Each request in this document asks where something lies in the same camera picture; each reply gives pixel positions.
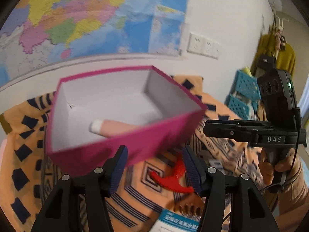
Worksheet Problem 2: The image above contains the pink cardboard box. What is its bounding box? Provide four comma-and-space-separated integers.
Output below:
46, 65, 208, 176

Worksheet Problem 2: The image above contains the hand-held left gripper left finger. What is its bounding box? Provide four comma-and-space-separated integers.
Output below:
30, 145, 128, 232

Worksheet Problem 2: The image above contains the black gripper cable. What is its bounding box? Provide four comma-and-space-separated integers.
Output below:
223, 106, 307, 223

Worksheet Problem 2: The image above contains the pink tube with white cap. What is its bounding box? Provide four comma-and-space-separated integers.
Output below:
89, 119, 145, 137

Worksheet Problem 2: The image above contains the blue perforated basket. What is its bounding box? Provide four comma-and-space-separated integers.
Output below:
233, 70, 261, 101
226, 94, 254, 120

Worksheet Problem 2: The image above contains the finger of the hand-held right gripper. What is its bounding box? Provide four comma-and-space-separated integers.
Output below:
218, 119, 273, 127
203, 121, 260, 142

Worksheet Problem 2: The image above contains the white and blue medicine box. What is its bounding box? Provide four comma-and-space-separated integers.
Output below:
151, 209, 201, 232

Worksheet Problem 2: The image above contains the person's right hand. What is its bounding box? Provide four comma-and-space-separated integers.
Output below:
258, 149, 301, 185

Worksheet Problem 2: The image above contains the white wall socket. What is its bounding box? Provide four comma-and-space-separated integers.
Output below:
203, 39, 222, 60
188, 32, 206, 54

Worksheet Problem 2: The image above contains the colourful wall map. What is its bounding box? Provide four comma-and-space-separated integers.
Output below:
0, 0, 193, 83

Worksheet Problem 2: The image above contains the black handbag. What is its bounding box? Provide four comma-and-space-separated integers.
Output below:
256, 55, 277, 74

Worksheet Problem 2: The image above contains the white coat rack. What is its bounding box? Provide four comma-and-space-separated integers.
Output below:
269, 10, 290, 51

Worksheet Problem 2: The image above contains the red plastic clip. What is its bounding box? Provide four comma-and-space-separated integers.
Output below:
150, 153, 195, 194

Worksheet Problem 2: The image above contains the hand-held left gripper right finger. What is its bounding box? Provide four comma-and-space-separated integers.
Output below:
182, 145, 280, 232

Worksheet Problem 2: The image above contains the orange patterned blanket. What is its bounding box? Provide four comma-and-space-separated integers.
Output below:
0, 75, 300, 232

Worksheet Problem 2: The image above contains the yellow hanging garment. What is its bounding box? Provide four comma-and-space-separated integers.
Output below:
250, 34, 296, 78

